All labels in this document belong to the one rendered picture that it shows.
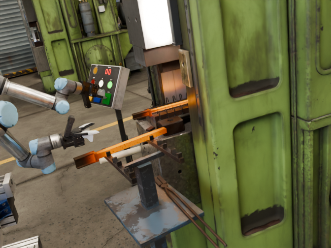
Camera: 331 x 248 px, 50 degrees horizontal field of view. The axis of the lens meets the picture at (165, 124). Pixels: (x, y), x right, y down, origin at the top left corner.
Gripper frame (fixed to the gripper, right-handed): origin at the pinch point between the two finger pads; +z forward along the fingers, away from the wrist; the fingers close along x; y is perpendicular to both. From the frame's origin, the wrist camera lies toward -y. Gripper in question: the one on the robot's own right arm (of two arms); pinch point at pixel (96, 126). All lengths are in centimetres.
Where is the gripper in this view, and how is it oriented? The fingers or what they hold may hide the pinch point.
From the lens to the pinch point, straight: 192.9
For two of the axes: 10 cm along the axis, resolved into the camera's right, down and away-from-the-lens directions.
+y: 1.5, 9.2, 3.7
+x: 3.5, 3.0, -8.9
